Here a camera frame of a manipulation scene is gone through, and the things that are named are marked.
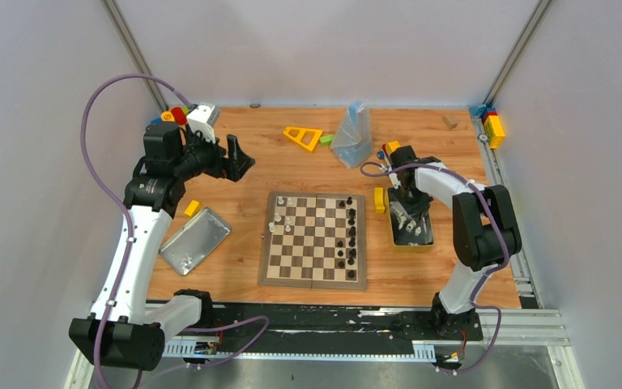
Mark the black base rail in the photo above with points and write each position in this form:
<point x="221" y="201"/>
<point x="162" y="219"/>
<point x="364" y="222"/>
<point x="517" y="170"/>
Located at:
<point x="287" y="331"/>

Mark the yellow triangle block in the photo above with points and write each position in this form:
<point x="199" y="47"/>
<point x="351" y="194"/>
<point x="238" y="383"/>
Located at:
<point x="306" y="138"/>

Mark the yellow arch block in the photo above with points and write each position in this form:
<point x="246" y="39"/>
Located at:
<point x="379" y="198"/>

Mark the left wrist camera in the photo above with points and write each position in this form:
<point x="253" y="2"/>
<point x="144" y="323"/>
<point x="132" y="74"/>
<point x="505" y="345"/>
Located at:
<point x="203" y="117"/>

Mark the green block by bag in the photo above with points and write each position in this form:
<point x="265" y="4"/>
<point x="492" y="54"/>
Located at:
<point x="326" y="140"/>

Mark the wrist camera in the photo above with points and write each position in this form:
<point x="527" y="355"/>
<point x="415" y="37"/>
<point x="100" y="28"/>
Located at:
<point x="394" y="180"/>
<point x="203" y="117"/>

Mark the brown wooden block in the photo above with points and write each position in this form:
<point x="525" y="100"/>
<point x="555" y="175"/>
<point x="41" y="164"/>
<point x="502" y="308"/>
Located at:
<point x="450" y="121"/>

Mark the wooden chess board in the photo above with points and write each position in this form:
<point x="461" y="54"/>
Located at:
<point x="314" y="241"/>

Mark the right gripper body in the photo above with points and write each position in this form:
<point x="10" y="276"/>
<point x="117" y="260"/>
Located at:
<point x="419" y="199"/>

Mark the stacked duplo bricks corner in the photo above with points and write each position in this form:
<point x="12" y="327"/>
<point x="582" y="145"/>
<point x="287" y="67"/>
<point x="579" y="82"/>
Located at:
<point x="492" y="124"/>

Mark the silver tin lid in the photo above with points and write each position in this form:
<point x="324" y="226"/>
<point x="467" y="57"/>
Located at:
<point x="193" y="242"/>

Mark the yellow tin with chess pieces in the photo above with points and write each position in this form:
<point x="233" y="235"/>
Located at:
<point x="410" y="221"/>

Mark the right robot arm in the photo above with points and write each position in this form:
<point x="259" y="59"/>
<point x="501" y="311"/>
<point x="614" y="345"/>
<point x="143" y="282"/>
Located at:
<point x="485" y="228"/>

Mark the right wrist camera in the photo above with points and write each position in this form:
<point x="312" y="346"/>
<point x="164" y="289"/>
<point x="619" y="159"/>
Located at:
<point x="394" y="180"/>

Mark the colourful cylinder blocks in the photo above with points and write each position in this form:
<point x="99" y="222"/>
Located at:
<point x="177" y="114"/>

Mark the small yellow block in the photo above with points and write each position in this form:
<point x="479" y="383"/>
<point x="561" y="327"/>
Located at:
<point x="193" y="208"/>

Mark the toy brick car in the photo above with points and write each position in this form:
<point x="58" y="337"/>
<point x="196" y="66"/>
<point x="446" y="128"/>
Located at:
<point x="386" y="149"/>

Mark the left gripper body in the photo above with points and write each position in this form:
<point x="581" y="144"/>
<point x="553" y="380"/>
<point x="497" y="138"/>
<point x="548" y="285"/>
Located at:
<point x="225" y="163"/>

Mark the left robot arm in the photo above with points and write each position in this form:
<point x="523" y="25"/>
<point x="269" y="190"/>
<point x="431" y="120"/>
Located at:
<point x="118" y="332"/>

